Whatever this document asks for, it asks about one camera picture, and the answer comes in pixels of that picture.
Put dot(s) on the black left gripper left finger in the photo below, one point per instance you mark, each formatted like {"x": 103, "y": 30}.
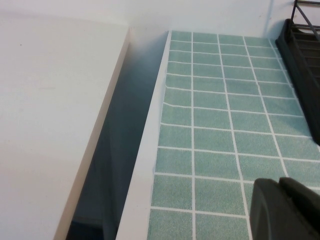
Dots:
{"x": 270, "y": 217}

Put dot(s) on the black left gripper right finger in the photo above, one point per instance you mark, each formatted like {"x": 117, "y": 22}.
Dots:
{"x": 305, "y": 200}

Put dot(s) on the green checkered tablecloth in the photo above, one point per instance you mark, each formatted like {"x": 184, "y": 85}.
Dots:
{"x": 212, "y": 150}

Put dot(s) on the black plastic drain tray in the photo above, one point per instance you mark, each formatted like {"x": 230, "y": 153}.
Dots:
{"x": 307, "y": 87}

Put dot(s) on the white side cabinet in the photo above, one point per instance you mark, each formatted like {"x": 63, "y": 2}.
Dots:
{"x": 50, "y": 100}

